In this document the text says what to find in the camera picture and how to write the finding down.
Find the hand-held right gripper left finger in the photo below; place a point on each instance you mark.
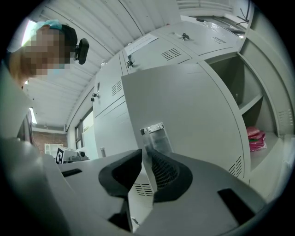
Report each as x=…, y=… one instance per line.
x=119, y=175

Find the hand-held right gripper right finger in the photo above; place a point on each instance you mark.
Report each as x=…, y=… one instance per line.
x=198, y=207

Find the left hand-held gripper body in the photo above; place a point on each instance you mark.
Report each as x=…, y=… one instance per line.
x=63, y=155

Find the grey locker door with card holder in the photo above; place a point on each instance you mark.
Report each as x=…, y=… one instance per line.
x=184, y=103

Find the grey locker door with vents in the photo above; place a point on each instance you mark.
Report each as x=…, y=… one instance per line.
x=265, y=69

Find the grey metal locker cabinet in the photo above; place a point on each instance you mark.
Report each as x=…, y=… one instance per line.
x=110, y=129

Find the bunch of locker keys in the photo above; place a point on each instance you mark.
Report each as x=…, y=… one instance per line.
x=130, y=63
x=184, y=36

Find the white background shelf unit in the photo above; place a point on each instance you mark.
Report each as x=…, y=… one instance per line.
x=51, y=148

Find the dark framed window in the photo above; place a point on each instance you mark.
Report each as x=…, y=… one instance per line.
x=79, y=136

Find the small black padlock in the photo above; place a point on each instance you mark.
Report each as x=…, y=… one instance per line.
x=93, y=98

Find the person's white clothing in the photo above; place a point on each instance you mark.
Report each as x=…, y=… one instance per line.
x=12, y=110

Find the stack of pink packets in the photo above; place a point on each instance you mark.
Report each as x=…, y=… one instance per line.
x=256, y=139

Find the person's head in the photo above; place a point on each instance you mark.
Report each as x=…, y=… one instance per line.
x=43, y=53

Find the teal hair cap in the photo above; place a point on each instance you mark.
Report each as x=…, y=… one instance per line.
x=49, y=24

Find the white paper label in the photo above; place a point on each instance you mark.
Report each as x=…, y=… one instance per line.
x=140, y=43

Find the black head camera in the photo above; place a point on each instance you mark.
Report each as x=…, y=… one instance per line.
x=82, y=51

